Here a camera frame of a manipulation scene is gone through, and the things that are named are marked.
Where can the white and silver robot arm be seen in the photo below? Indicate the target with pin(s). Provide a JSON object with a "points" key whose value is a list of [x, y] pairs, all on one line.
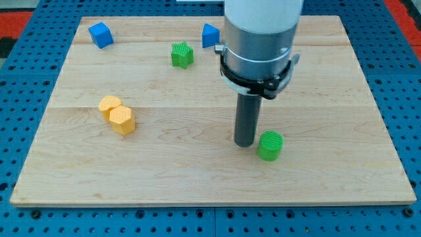
{"points": [[258, 36]]}

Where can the yellow heart block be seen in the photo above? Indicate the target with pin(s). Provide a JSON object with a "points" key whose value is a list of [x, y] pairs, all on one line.
{"points": [[108, 103]]}

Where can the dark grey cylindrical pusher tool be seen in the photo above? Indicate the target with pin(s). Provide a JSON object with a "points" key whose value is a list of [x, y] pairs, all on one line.
{"points": [[247, 115]]}

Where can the green cylinder block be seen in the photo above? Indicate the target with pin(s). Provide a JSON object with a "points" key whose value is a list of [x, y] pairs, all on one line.
{"points": [[270, 145]]}

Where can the green star block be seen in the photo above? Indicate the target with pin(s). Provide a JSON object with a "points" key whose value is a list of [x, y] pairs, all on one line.
{"points": [[182, 55]]}

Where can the light wooden board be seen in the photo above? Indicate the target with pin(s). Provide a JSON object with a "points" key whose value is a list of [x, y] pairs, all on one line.
{"points": [[336, 152]]}

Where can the blue triangle block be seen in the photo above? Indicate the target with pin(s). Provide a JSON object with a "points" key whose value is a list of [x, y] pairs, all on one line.
{"points": [[210, 35]]}

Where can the yellow hexagon block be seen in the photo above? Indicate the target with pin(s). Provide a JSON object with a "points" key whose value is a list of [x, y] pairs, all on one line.
{"points": [[122, 120]]}

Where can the blue cube block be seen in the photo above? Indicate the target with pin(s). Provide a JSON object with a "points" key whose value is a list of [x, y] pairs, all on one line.
{"points": [[101, 35]]}

